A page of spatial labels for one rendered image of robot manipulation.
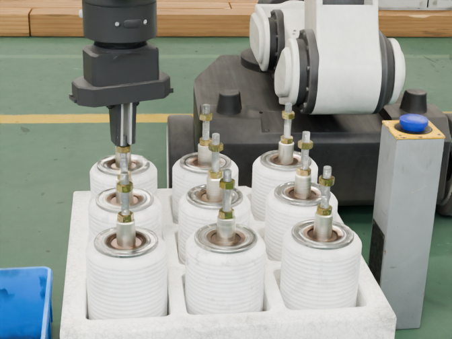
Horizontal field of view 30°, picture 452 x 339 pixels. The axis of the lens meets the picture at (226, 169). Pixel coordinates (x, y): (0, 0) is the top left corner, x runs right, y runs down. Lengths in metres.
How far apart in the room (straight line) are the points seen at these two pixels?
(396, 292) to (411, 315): 0.05
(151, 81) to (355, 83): 0.45
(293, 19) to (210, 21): 1.27
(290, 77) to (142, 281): 0.54
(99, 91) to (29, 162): 0.91
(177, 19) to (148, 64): 1.94
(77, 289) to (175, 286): 0.12
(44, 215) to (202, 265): 0.72
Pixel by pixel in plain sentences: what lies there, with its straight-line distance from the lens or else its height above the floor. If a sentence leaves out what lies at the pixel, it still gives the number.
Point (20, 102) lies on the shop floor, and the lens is 2.31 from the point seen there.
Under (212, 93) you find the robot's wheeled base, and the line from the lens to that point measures 1.81.
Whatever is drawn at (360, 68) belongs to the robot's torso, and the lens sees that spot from 1.38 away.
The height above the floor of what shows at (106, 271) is 0.24.
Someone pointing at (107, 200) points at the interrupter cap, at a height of 0.25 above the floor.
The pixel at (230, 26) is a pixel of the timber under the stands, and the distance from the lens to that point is 2.98.
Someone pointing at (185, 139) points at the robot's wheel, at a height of 0.18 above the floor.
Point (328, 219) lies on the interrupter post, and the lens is 1.01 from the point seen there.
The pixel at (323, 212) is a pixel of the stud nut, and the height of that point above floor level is 0.29.
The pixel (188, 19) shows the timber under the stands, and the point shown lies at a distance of 2.97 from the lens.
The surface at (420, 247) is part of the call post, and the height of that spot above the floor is 0.14.
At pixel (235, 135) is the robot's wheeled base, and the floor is 0.19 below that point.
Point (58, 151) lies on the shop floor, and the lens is 1.97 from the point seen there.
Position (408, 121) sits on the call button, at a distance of 1.20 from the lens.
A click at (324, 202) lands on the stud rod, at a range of 1.01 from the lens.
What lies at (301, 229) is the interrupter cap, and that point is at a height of 0.25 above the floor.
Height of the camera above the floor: 0.72
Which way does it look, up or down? 23 degrees down
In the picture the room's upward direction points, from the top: 1 degrees clockwise
